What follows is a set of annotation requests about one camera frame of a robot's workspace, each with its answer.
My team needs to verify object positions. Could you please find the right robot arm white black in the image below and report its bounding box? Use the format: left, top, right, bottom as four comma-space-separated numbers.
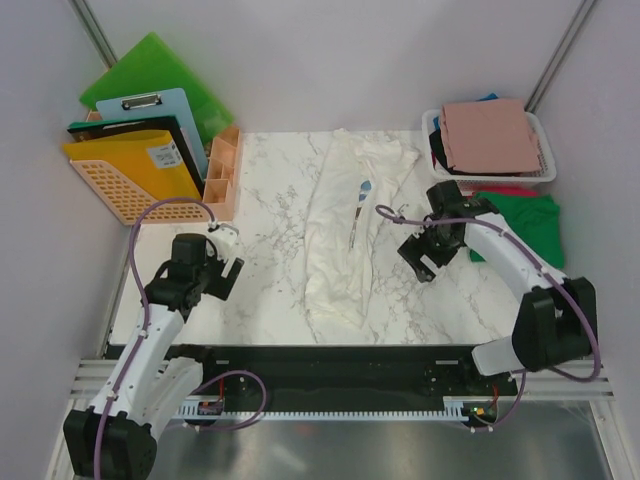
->
398, 181, 601, 394

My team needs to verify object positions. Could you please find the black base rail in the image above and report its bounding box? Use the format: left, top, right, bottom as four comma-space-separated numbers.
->
167, 345, 518, 411

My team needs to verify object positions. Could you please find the white printed t shirt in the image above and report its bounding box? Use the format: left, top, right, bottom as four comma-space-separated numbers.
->
304, 130, 419, 327

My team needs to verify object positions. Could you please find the black folder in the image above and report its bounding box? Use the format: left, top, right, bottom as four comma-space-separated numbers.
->
67, 115, 205, 167

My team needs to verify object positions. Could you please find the pink folded t shirt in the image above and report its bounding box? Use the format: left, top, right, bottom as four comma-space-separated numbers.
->
439, 98, 539, 175

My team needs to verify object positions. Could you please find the light blue clipboard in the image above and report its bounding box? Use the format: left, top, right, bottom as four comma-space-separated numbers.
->
96, 88, 209, 177

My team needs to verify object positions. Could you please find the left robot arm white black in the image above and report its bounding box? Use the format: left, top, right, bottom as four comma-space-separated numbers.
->
63, 224, 244, 479

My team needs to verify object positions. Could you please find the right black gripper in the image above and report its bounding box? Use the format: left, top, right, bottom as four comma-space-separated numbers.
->
397, 213, 461, 282

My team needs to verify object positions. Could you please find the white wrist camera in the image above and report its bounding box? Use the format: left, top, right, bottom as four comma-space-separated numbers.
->
395, 204, 410, 220
206, 223, 239, 262

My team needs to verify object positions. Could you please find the red t shirt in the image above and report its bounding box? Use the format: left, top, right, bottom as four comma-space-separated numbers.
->
472, 186, 539, 197

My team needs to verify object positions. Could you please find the orange mesh file holder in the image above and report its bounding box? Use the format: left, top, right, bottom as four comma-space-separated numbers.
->
69, 110, 221, 226

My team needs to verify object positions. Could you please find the black garment in basket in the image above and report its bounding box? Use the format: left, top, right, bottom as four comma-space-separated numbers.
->
429, 129, 448, 169

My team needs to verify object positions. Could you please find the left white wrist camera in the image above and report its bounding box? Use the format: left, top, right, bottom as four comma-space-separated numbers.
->
206, 223, 239, 262

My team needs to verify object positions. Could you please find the white laundry basket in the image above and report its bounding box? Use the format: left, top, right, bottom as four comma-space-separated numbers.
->
421, 109, 557, 190

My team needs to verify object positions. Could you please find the peach compartment organizer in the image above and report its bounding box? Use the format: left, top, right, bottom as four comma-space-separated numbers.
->
203, 125, 243, 222

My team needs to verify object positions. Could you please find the yellow folder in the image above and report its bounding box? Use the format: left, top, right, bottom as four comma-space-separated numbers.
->
62, 130, 202, 200

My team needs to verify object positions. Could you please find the white cable duct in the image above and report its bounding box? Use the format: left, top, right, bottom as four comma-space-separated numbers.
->
172, 396, 469, 422

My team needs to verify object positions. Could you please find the green plastic board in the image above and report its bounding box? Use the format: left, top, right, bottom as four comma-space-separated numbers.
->
80, 32, 234, 143

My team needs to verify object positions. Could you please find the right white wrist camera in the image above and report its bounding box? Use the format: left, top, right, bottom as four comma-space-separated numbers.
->
395, 204, 410, 220

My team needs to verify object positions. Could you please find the green t shirt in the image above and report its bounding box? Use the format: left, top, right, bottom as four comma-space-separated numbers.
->
473, 192, 566, 270

